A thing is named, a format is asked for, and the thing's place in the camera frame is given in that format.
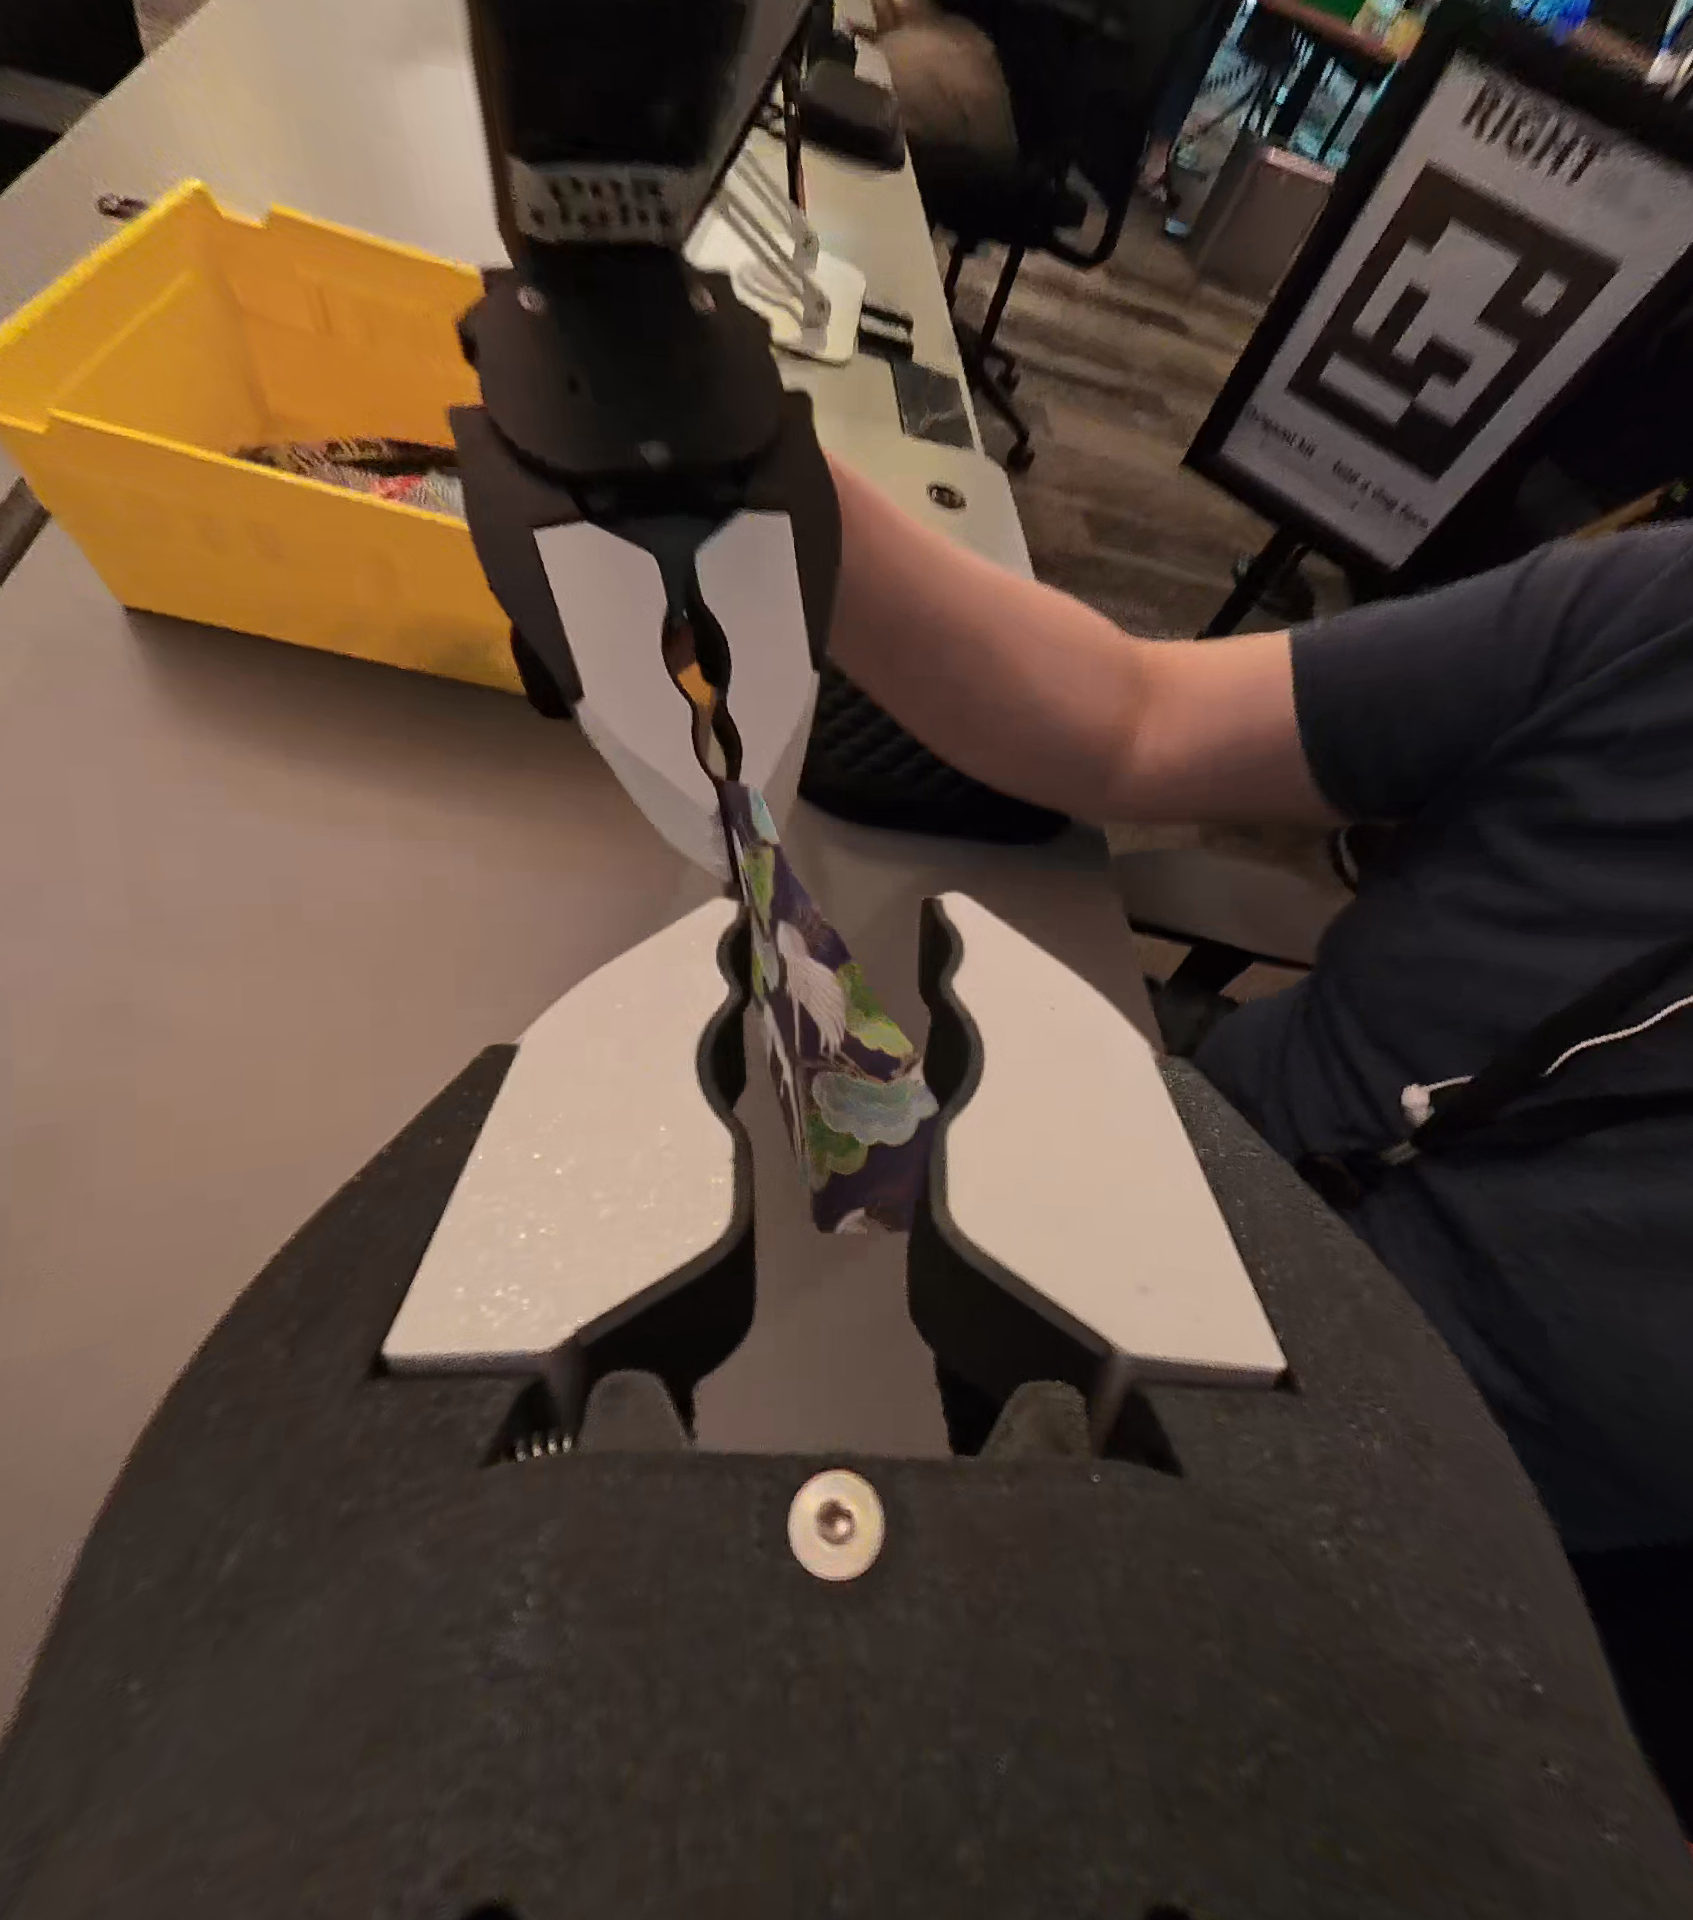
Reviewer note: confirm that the person's right forearm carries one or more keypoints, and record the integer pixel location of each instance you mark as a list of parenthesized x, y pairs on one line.
[(1028, 661)]

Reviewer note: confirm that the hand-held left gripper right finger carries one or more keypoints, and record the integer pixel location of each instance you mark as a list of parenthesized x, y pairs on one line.
[(1087, 1171)]

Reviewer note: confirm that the white desk stand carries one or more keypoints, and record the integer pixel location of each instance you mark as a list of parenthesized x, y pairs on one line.
[(818, 301)]

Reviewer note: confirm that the black quilted object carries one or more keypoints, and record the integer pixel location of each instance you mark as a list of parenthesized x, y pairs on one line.
[(921, 764)]

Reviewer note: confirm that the black sign stand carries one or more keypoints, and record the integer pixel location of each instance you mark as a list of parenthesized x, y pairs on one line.
[(1259, 578)]

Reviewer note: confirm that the person's navy shirt torso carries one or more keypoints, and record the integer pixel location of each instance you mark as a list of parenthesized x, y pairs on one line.
[(1536, 721)]

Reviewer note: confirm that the yellow plastic bin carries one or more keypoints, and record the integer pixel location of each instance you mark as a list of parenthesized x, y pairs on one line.
[(262, 555)]

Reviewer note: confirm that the black framed tag sign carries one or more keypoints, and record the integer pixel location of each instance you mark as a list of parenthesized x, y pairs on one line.
[(1462, 301)]

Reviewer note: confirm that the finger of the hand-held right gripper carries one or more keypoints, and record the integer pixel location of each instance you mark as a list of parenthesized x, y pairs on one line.
[(608, 644), (771, 644)]

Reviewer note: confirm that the pile of patterned papers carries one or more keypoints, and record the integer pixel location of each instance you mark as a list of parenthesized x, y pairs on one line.
[(367, 469)]

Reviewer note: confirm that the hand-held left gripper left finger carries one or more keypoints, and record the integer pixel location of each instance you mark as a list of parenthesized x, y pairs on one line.
[(578, 1171)]

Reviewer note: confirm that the dark phone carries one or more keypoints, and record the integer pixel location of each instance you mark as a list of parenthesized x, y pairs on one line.
[(932, 404)]

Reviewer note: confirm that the crane patterned origami paper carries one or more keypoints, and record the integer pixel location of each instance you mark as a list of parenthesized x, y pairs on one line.
[(832, 1050)]

